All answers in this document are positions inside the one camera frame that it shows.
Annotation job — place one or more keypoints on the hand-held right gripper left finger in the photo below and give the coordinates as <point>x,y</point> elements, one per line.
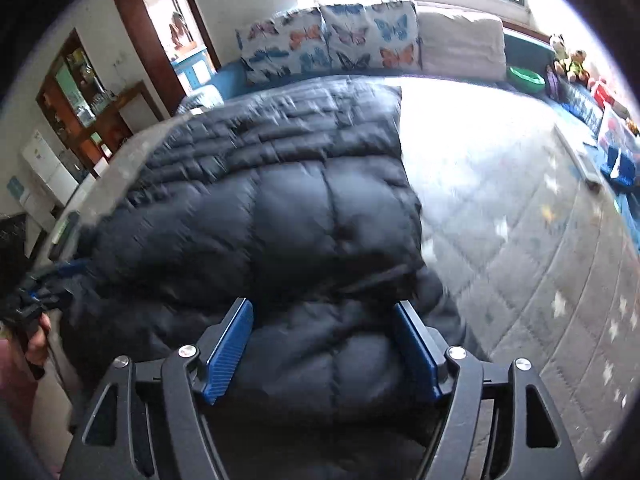
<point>227,355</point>

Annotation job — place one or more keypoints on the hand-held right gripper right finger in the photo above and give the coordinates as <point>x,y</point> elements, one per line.
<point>415,350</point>

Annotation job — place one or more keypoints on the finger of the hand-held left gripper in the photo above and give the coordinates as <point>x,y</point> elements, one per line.
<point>47,297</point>
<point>60,270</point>

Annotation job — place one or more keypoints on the black puffer jacket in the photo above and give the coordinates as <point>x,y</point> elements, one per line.
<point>300,210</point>

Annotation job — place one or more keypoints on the person's left forearm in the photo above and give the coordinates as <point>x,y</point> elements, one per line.
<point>12,375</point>

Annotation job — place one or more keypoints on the person's left hand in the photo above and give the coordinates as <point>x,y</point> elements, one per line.
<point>39,340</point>

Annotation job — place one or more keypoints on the black flat device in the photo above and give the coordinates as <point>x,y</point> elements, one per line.
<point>67,232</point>

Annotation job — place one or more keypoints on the white refrigerator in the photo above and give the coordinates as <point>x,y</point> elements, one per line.
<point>45,165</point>

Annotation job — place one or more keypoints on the grey star quilted table cover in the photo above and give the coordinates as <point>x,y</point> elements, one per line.
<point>525,260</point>

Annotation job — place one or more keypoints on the wooden display cabinet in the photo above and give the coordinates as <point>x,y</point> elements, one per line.
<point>75,90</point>

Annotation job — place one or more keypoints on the wooden desk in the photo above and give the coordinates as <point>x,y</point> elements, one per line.
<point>130,97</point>

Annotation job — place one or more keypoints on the blue cabinet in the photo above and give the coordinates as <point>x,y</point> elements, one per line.
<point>190,67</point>

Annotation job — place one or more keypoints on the white remote control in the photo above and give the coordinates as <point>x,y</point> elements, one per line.
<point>582,162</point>

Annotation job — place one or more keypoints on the blue plastic stand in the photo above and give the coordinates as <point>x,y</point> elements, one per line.
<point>622,167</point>

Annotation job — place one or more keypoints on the green bowl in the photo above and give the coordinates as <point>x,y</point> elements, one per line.
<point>525,79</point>

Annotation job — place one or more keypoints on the blue patterned box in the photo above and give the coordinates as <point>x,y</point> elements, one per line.
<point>582,105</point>

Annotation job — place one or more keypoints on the clear plastic storage box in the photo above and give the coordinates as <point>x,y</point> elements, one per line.
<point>617,130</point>

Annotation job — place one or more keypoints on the purple toy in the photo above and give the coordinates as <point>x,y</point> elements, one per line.
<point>552,82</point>

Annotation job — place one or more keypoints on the white pillow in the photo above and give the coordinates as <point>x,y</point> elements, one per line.
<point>460,40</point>

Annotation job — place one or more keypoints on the butterfly print pillow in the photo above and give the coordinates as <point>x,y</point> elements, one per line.
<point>365,35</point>
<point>280,45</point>

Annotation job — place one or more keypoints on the red box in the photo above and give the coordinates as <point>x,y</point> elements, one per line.
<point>605,94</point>

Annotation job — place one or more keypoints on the yellow plush toy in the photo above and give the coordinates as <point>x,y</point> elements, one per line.
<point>576,66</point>

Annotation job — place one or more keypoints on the black and white plush toy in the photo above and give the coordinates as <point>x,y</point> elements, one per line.
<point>559,50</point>

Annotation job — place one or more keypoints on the brown wooden door frame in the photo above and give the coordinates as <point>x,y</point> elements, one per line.
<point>145,50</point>

